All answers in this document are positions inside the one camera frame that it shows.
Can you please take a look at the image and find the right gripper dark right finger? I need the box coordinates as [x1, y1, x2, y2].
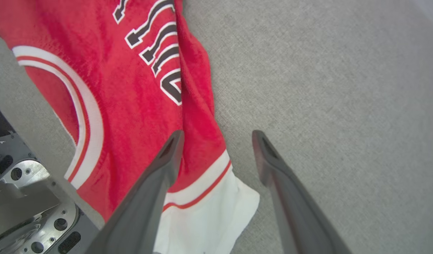
[252, 130, 351, 254]

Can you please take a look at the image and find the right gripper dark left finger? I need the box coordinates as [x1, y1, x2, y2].
[86, 131, 185, 254]

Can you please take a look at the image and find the red and white basketball jersey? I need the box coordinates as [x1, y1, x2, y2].
[0, 0, 260, 254]

